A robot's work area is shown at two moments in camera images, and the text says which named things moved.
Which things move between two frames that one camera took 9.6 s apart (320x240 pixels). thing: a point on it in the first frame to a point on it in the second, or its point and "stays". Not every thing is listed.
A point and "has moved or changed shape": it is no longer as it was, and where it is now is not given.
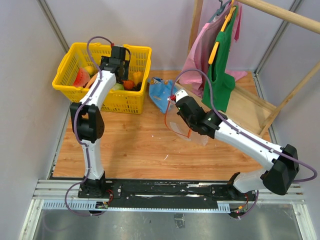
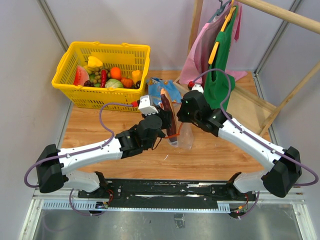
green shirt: [218, 71] stays
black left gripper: [125, 65] to [163, 114]
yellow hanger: [215, 48] stays
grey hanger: [219, 11] stays
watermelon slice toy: [82, 78] stays
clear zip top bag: [178, 126] has moved or changed shape
